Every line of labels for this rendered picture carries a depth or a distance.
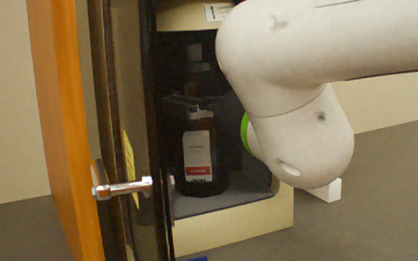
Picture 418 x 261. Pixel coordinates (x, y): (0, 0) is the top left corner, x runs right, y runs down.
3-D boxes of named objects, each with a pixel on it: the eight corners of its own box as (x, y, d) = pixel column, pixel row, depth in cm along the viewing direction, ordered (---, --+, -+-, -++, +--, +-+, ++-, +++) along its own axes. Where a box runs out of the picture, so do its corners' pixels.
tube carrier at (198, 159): (165, 178, 96) (156, 68, 91) (215, 167, 101) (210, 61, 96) (185, 197, 87) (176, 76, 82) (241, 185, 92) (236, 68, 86)
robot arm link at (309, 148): (314, 220, 56) (383, 165, 59) (273, 130, 50) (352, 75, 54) (255, 182, 68) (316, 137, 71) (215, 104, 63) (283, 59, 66)
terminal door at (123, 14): (135, 246, 78) (110, -12, 67) (181, 377, 50) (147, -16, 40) (130, 247, 77) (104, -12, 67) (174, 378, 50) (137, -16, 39)
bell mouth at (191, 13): (130, 28, 90) (128, -3, 89) (217, 20, 98) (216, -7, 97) (160, 34, 75) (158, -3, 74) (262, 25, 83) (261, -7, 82)
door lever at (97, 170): (135, 170, 56) (132, 148, 56) (149, 201, 48) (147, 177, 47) (88, 176, 54) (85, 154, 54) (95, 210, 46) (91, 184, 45)
